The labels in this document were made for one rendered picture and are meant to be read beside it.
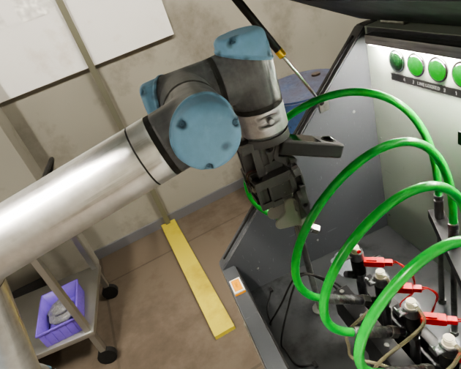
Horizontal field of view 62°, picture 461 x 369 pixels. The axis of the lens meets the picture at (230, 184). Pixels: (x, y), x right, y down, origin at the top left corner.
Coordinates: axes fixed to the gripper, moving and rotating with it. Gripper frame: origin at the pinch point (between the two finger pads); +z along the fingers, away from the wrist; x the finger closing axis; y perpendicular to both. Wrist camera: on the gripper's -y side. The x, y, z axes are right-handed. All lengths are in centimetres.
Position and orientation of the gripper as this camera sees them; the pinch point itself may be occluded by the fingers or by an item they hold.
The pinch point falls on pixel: (302, 223)
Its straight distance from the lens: 71.7
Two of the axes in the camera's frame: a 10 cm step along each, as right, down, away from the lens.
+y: -9.1, 4.0, -1.2
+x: 3.0, 4.1, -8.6
